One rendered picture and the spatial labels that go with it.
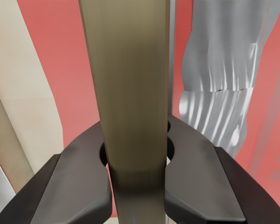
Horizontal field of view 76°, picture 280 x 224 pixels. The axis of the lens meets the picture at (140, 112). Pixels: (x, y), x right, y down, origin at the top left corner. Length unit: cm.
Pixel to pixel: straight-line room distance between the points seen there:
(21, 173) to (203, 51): 23
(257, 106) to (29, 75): 23
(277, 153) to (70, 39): 26
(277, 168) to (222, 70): 16
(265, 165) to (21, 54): 30
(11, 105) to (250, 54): 24
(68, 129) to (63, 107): 3
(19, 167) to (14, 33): 14
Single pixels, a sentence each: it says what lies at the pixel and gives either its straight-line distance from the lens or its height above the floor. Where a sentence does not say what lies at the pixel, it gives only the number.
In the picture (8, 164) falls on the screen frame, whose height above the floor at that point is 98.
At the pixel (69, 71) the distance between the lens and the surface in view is 19.
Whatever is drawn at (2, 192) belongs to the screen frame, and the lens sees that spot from 26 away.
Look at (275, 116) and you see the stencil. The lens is 24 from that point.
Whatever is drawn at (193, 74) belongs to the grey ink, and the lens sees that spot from 18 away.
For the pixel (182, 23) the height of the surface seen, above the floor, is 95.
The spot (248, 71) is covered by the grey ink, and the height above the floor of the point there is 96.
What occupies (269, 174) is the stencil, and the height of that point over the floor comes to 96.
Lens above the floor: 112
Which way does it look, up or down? 62 degrees down
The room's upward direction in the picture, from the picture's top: 180 degrees clockwise
